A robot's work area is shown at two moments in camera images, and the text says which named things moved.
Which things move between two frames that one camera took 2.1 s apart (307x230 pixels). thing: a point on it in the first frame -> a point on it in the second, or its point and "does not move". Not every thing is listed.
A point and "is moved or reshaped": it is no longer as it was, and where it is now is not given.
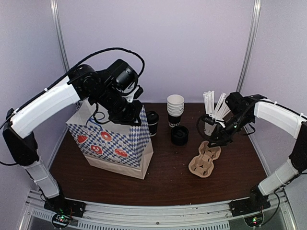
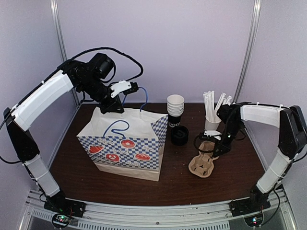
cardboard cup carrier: (202, 165) does not move
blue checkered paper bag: (125, 149) is moved or reshaped
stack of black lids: (179, 135) does not move
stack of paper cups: (175, 109) does not move
